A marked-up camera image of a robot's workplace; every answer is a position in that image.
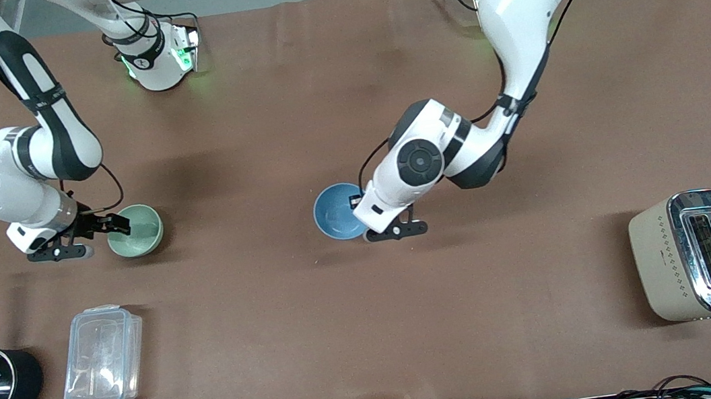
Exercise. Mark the blue ceramic bowl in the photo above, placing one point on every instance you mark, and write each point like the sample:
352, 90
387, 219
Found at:
337, 212

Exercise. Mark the green ceramic bowl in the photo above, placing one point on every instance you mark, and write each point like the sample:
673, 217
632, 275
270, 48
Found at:
142, 232

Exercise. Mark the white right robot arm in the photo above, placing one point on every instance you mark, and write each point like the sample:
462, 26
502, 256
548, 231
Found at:
58, 127

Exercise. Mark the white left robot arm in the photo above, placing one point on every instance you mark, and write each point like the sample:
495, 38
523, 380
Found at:
522, 9

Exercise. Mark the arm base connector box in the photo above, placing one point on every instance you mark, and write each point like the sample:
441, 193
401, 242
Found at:
186, 47

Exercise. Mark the brown table cloth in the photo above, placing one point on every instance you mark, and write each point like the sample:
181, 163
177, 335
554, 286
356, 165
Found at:
371, 326

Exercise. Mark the clear plastic lidded container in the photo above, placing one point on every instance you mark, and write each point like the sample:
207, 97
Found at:
102, 359

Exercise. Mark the beige chrome two-slot toaster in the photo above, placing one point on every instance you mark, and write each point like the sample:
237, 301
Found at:
701, 255

